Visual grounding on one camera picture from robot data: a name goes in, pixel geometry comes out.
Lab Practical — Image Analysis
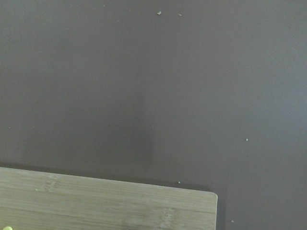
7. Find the wooden cutting board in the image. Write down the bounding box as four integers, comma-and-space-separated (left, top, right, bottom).
0, 168, 218, 230

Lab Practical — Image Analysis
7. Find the lemon slice left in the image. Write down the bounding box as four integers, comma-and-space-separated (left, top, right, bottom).
2, 226, 13, 230

